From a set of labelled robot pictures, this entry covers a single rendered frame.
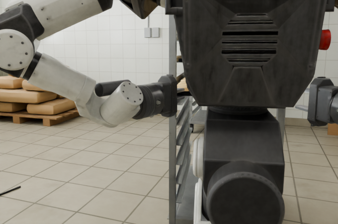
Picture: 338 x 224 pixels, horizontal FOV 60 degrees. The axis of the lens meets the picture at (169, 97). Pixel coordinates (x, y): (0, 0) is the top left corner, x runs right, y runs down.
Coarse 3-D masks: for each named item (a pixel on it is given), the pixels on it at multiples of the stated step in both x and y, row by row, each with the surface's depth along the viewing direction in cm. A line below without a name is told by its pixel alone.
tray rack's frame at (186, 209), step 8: (192, 168) 191; (192, 176) 179; (192, 184) 168; (176, 192) 158; (184, 192) 159; (192, 192) 159; (184, 200) 150; (192, 200) 150; (176, 208) 142; (184, 208) 142; (192, 208) 142; (168, 216) 141; (176, 216) 135; (184, 216) 135; (192, 216) 135
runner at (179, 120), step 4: (188, 100) 183; (184, 104) 160; (188, 104) 175; (184, 108) 159; (188, 108) 163; (180, 112) 141; (184, 112) 152; (180, 116) 141; (184, 116) 143; (176, 120) 127; (180, 120) 135; (184, 120) 136; (176, 124) 127; (180, 124) 128
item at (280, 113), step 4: (280, 112) 119; (284, 112) 119; (276, 116) 122; (280, 116) 120; (284, 116) 119; (280, 120) 120; (284, 120) 120; (280, 124) 120; (284, 124) 120; (284, 128) 120
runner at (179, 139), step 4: (188, 112) 185; (188, 116) 184; (188, 120) 173; (184, 124) 162; (188, 124) 164; (180, 128) 145; (184, 128) 155; (180, 132) 143; (184, 132) 148; (180, 136) 141; (184, 136) 141; (176, 140) 128; (180, 140) 134; (176, 144) 129; (180, 144) 129
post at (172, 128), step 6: (174, 24) 120; (174, 30) 121; (174, 36) 121; (174, 42) 122; (174, 48) 122; (174, 54) 122; (174, 60) 123; (174, 66) 123; (174, 72) 124; (174, 120) 127; (174, 126) 127; (174, 132) 128; (174, 138) 128; (174, 144) 128; (174, 150) 129; (174, 156) 129; (174, 162) 130; (174, 168) 130; (174, 174) 131; (174, 180) 131; (174, 186) 132; (174, 192) 132; (174, 198) 132; (174, 204) 133; (174, 210) 133; (174, 216) 134; (174, 222) 134
